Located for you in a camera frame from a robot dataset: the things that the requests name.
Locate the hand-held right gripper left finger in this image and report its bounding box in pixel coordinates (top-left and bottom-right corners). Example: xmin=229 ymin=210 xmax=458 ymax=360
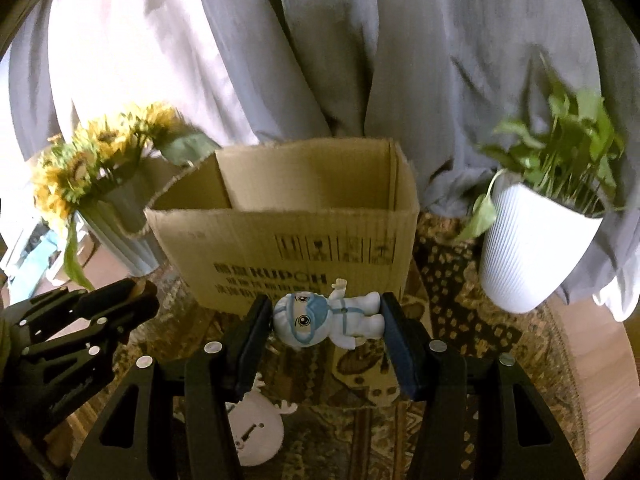
xmin=67 ymin=294 xmax=275 ymax=480

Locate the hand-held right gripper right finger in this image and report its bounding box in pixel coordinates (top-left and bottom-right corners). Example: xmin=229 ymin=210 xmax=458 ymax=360
xmin=381 ymin=291 xmax=586 ymax=480

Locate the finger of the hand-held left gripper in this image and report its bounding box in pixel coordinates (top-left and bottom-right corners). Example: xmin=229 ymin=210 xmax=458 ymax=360
xmin=25 ymin=294 xmax=161 ymax=376
xmin=7 ymin=279 xmax=138 ymax=333

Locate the white and blue doll figurine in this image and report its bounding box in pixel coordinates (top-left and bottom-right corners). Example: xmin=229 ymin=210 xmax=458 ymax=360
xmin=272 ymin=278 xmax=385 ymax=351

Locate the cardboard box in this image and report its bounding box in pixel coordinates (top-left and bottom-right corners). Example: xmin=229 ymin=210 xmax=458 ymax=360
xmin=144 ymin=137 xmax=421 ymax=317

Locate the blue cloth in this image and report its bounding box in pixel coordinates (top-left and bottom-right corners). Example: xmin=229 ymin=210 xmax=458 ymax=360
xmin=27 ymin=230 xmax=66 ymax=281

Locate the patterned brown rug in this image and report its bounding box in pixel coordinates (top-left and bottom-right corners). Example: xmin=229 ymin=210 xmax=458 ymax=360
xmin=115 ymin=210 xmax=591 ymax=480

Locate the round white deer toy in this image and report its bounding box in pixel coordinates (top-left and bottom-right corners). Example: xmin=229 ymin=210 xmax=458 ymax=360
xmin=225 ymin=375 xmax=298 ymax=467

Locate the grey ribbed vase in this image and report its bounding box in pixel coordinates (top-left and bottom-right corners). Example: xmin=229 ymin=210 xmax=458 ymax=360
xmin=75 ymin=175 xmax=168 ymax=277

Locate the sunflower bouquet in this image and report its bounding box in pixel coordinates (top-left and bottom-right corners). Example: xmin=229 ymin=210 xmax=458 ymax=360
xmin=30 ymin=102 xmax=221 ymax=291

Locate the green plant in white pot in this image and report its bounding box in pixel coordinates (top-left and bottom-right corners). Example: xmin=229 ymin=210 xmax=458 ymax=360
xmin=452 ymin=55 xmax=628 ymax=315

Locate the narrow grey curtain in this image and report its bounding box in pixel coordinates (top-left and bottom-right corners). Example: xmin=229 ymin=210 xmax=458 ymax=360
xmin=7 ymin=0 xmax=96 ymax=161

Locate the beige curtain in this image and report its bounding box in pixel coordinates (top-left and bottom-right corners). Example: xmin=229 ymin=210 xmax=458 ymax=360
xmin=47 ymin=0 xmax=331 ymax=161

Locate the large grey curtain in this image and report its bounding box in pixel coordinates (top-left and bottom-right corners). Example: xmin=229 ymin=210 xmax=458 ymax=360
xmin=272 ymin=0 xmax=640 ymax=321

